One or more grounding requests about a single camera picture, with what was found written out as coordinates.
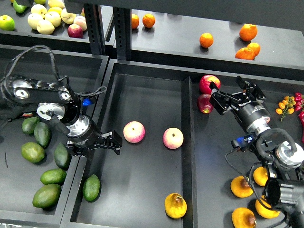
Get pale yellow pear front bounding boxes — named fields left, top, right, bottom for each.
left=36, top=20, right=55, bottom=35

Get large orange top right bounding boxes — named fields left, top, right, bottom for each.
left=239, top=24, right=258, bottom=41

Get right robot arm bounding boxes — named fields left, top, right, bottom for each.
left=209, top=76, right=304, bottom=228

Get dark avocado by bin edge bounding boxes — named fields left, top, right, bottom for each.
left=54, top=143, right=71, bottom=170

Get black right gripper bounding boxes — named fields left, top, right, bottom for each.
left=209, top=76, right=270, bottom=133

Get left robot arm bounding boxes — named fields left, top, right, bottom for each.
left=0, top=45, right=123, bottom=156

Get black bin divider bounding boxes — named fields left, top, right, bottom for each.
left=181, top=77, right=198, bottom=228

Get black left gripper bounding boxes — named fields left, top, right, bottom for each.
left=66, top=115, right=123, bottom=156

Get orange cherry tomato bunch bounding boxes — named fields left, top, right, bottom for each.
left=275, top=96, right=296, bottom=122

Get dark avocado far left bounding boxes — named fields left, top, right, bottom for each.
left=21, top=116, right=40, bottom=134

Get red apple on shelf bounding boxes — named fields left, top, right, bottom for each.
left=67, top=24, right=83, bottom=38

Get orange behind front one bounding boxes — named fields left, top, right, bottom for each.
left=247, top=42, right=261, bottom=57

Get pink apple right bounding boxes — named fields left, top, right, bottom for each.
left=162, top=128, right=184, bottom=150

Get red cherry tomato bunch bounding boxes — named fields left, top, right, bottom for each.
left=294, top=92, right=304, bottom=111

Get pink peach on shelf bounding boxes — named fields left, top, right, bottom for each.
left=73, top=16, right=87, bottom=31

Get dark avocado upright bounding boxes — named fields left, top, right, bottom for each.
left=34, top=122, right=51, bottom=148

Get black middle bin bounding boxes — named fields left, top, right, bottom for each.
left=59, top=58, right=304, bottom=228

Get red chili pepper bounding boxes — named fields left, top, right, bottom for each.
left=298, top=111, right=304, bottom=143

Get green avocado bottom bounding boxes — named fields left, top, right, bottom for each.
left=32, top=183, right=61, bottom=209

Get pale yellow pear right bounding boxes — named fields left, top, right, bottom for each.
left=60, top=9, right=76, bottom=24

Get orange on shelf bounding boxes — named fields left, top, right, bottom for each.
left=199, top=33, right=214, bottom=48
left=142, top=13, right=156, bottom=28

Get dark red apple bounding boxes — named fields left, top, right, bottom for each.
left=197, top=94, right=213, bottom=114

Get pink apple left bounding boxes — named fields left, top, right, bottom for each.
left=123, top=121, right=145, bottom=143

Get green avocado round left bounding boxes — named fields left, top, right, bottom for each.
left=21, top=142, right=45, bottom=163

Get black shelf post left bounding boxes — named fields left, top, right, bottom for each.
left=84, top=3, right=105, bottom=55

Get pale yellow pear centre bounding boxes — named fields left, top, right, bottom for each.
left=45, top=11, right=61, bottom=28

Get pink apple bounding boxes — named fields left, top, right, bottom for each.
left=123, top=121, right=145, bottom=143
left=162, top=128, right=184, bottom=150

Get black shelf post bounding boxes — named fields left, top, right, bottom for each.
left=84, top=3, right=105, bottom=55
left=113, top=7, right=132, bottom=60

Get orange on shelf middle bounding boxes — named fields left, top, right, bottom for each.
left=199, top=33, right=214, bottom=48

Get orange on shelf left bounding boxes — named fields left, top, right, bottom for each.
left=142, top=13, right=156, bottom=28

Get orange front right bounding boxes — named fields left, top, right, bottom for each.
left=235, top=47, right=255, bottom=60

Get bright red apple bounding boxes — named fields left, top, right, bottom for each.
left=199, top=75, right=221, bottom=95

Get orange half hidden by post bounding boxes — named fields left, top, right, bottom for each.
left=131, top=14, right=140, bottom=29

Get black shelf post right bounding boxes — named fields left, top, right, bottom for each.
left=113, top=7, right=132, bottom=60

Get yellow pear with brown top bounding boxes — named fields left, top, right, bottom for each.
left=230, top=176, right=253, bottom=198

